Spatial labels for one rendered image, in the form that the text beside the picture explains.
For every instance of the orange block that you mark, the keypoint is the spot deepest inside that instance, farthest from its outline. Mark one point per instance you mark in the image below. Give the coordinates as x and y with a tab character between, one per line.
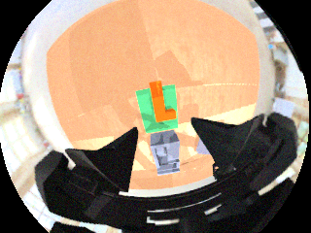
161	113

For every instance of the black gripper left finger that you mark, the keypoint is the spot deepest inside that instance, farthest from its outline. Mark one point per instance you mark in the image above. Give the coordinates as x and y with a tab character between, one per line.
114	161

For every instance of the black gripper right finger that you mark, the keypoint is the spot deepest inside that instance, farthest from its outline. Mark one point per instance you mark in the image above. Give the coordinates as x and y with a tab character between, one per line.
224	140

